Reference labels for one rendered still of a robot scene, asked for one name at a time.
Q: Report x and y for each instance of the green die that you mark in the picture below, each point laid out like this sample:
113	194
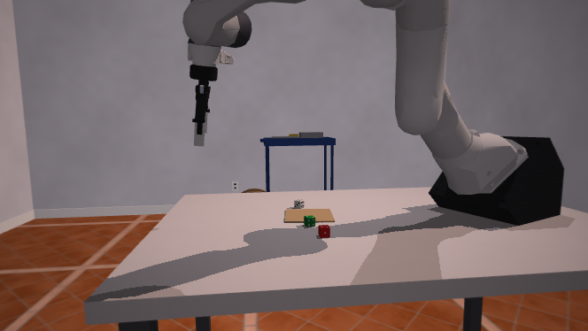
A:
309	221

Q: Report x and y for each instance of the red die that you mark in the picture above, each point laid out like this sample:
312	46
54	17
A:
324	231

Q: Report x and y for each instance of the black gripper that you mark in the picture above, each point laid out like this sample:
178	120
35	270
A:
202	74

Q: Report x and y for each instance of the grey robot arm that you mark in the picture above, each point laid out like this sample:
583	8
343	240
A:
472	163

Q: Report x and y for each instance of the tan flat square mat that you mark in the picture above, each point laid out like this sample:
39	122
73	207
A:
297	215

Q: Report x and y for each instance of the grey die with black pips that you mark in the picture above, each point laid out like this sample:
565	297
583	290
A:
299	203

